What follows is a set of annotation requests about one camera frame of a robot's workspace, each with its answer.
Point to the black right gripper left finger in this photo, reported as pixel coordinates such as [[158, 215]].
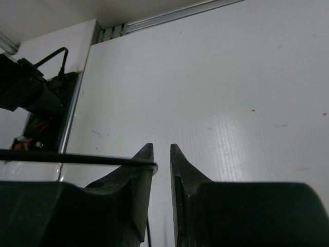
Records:
[[108, 205]]

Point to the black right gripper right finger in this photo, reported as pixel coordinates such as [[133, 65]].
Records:
[[209, 213]]

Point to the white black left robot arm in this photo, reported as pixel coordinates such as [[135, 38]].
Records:
[[23, 86]]

